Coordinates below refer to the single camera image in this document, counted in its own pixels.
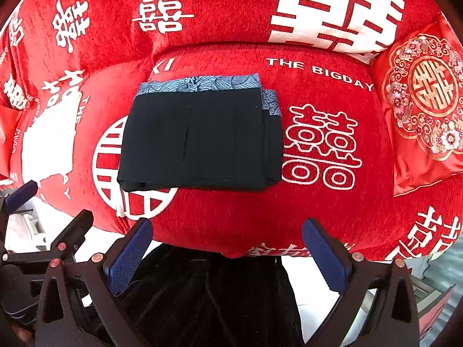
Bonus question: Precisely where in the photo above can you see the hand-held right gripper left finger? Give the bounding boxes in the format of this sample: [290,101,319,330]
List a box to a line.
[35,218,154,347]

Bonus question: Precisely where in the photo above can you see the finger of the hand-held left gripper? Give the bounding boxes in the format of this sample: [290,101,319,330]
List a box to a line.
[46,210,95,263]
[0,180,39,225]

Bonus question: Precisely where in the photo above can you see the person's dark clothing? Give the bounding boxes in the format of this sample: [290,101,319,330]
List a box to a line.
[87,244,306,347]

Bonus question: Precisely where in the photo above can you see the red embroidered pillow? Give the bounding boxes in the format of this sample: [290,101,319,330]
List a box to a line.
[369,12,463,198]

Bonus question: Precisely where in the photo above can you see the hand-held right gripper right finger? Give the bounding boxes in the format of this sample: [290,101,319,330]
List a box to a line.
[302,218,420,347]

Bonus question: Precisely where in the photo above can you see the white object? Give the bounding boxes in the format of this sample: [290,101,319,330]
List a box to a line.
[5,211,49,254]

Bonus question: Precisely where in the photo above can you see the red printed blanket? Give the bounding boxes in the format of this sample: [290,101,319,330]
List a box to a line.
[0,0,463,263]

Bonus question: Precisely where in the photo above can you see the red satin pillow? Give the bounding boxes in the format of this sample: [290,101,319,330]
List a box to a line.
[0,106,20,179]

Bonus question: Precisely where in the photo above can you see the black pants with patterned waistband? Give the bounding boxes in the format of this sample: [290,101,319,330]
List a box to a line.
[117,73,284,193]

